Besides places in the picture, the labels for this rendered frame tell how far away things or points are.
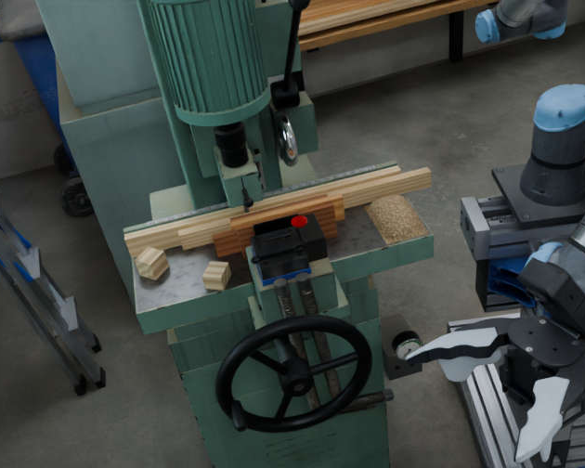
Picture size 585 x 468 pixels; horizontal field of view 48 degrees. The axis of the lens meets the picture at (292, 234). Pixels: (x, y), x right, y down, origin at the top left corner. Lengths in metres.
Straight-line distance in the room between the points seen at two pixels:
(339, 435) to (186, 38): 1.02
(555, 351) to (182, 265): 0.86
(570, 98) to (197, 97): 0.78
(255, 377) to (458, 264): 1.35
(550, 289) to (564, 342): 0.08
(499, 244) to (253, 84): 0.74
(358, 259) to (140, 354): 1.36
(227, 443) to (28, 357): 1.26
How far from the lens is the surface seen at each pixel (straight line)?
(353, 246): 1.31
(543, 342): 0.66
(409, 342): 1.41
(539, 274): 0.62
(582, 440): 1.31
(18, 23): 2.90
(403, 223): 1.32
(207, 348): 1.36
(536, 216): 1.52
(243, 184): 1.26
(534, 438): 0.59
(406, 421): 2.13
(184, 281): 1.30
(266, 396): 1.50
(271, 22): 1.38
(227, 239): 1.31
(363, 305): 1.38
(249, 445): 1.62
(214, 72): 1.11
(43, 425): 2.43
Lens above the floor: 1.73
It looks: 38 degrees down
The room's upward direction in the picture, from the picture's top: 10 degrees counter-clockwise
